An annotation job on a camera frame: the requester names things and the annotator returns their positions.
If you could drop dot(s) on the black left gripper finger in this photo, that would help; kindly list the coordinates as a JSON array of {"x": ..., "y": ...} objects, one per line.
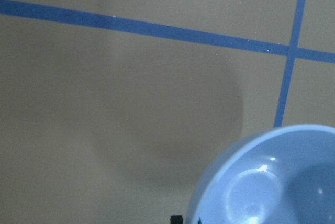
[{"x": 176, "y": 219}]

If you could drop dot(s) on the blue bowl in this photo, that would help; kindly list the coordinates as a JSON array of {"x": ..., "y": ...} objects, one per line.
[{"x": 283, "y": 175}]

